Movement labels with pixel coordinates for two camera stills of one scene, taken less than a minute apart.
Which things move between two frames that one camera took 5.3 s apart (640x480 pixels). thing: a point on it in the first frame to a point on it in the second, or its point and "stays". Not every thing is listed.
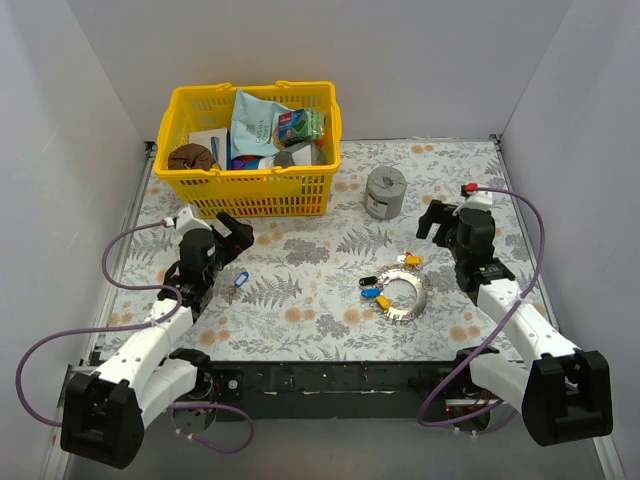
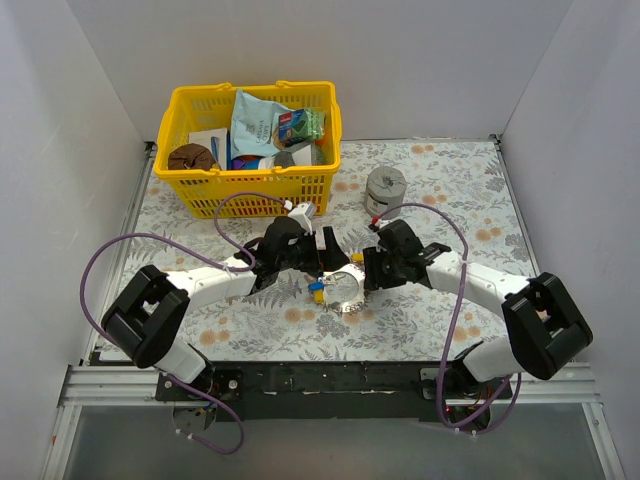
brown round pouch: (190, 156) stays
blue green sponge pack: (300, 126) stays
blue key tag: (370, 292) to (316, 286)
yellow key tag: (383, 301) to (319, 296)
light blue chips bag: (253, 125) stays
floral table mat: (352, 284) stays
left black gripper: (226, 240) to (316, 251)
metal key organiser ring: (420, 299) to (344, 287)
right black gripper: (442, 225) to (373, 268)
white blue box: (219, 144) stays
